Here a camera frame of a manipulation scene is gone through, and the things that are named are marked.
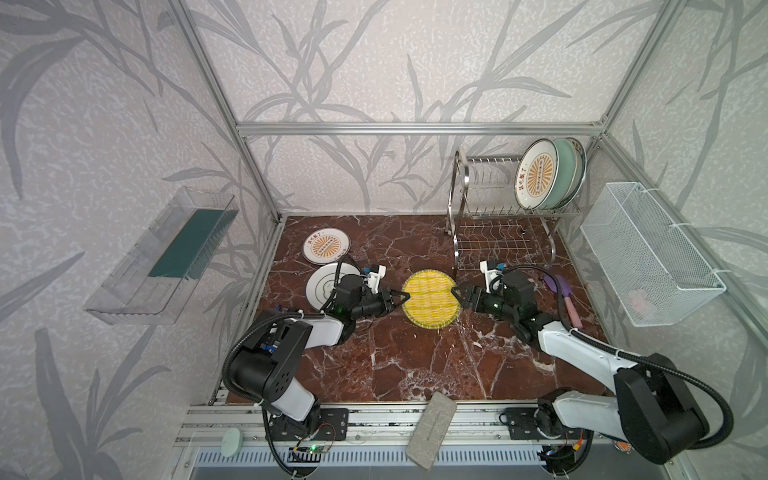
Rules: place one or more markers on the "white plate with green rim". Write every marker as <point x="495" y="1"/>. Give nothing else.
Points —
<point x="320" y="286"/>

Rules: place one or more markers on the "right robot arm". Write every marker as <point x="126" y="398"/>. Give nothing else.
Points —
<point x="655" y="408"/>

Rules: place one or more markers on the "small round orange gadget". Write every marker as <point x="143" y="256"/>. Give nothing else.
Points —
<point x="622" y="446"/>

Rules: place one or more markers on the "white wire basket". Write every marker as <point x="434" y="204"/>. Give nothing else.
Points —
<point x="657" y="273"/>

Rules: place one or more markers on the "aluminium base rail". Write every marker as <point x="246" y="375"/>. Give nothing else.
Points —
<point x="357" y="435"/>

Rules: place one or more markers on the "light green flower plate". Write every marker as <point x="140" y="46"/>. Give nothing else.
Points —
<point x="567" y="163"/>

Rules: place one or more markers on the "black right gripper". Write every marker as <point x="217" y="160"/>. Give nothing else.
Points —
<point x="480" y="300"/>

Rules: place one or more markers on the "clear plastic wall shelf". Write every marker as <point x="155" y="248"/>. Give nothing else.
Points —
<point x="155" y="280"/>

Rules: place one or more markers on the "blue handled tool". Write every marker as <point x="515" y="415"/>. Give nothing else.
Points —
<point x="271" y="330"/>

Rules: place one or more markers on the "steel dish rack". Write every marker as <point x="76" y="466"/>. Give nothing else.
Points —
<point x="485" y="221"/>

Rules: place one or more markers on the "pale green round gadget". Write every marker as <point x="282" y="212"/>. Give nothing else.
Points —
<point x="231" y="443"/>

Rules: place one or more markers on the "orange sunburst plate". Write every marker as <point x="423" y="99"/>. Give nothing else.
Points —
<point x="326" y="245"/>
<point x="536" y="174"/>

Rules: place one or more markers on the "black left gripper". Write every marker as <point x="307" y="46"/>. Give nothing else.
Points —
<point x="383" y="301"/>

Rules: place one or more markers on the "yellow green woven plate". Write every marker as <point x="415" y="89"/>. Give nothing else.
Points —
<point x="432" y="304"/>

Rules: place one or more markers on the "dark green rimmed white plate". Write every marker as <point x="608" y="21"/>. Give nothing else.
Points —
<point x="580" y="169"/>

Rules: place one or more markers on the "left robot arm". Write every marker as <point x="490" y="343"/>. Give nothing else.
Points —
<point x="262" y="365"/>

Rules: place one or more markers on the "grey sponge block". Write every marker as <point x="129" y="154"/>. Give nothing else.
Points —
<point x="426" y="440"/>

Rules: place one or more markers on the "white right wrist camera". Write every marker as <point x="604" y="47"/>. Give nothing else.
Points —
<point x="492" y="271"/>

